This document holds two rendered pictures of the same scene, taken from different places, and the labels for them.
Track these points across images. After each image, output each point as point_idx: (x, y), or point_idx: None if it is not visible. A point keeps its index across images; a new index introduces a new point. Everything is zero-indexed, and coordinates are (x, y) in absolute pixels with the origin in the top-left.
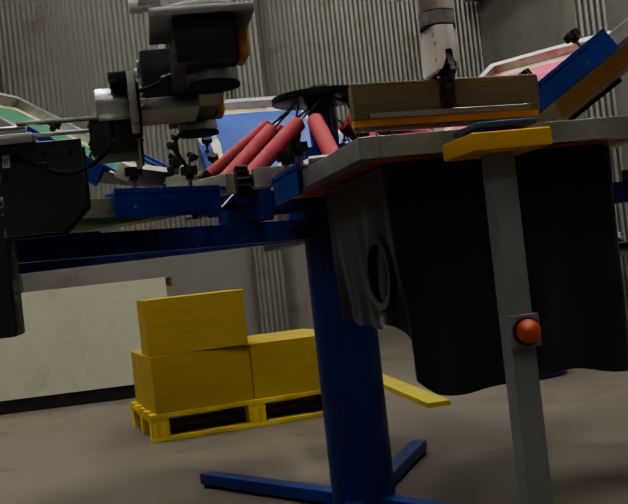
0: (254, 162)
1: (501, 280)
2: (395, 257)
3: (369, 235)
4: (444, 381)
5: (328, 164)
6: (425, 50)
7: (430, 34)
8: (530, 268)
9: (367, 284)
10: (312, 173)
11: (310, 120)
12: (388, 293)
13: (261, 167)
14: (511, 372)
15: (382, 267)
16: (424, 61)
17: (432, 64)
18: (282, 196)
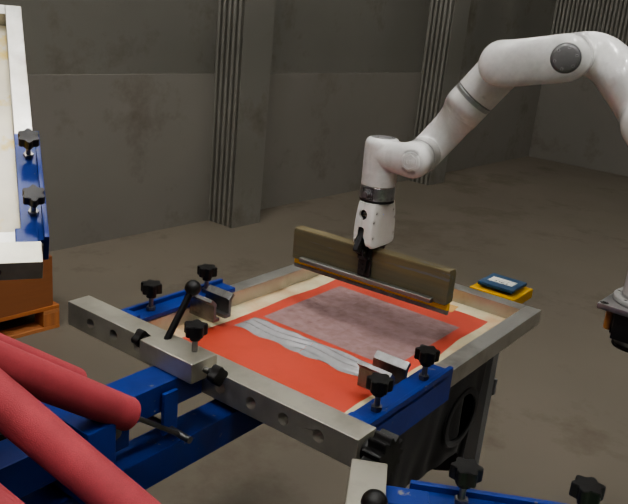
0: (142, 489)
1: (496, 363)
2: (480, 390)
3: (459, 393)
4: (443, 462)
5: (501, 344)
6: (382, 221)
7: (392, 208)
8: None
9: (445, 438)
10: (470, 365)
11: (1, 352)
12: (472, 421)
13: (364, 422)
14: (487, 408)
15: (459, 411)
16: (378, 231)
17: (389, 235)
18: (397, 432)
